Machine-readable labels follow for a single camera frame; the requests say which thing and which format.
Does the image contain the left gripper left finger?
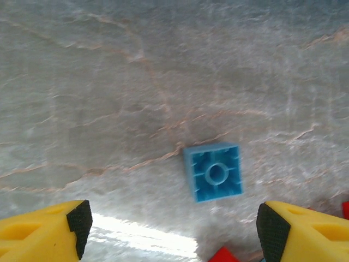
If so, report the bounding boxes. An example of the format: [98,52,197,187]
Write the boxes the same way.
[0,199,93,262]

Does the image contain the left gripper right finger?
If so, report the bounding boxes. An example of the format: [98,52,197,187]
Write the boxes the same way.
[256,200,349,262]

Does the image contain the small square blue lego brick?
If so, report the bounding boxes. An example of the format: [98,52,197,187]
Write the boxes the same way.
[183,141,244,203]

